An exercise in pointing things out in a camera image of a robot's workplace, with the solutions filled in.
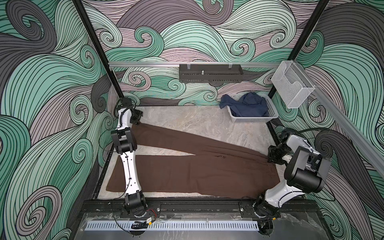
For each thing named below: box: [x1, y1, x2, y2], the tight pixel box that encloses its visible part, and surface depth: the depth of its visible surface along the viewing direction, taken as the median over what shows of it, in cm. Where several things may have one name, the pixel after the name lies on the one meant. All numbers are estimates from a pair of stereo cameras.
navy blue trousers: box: [219, 92, 269, 117], surface depth 113 cm
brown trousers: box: [106, 123, 281, 198], surface depth 91 cm
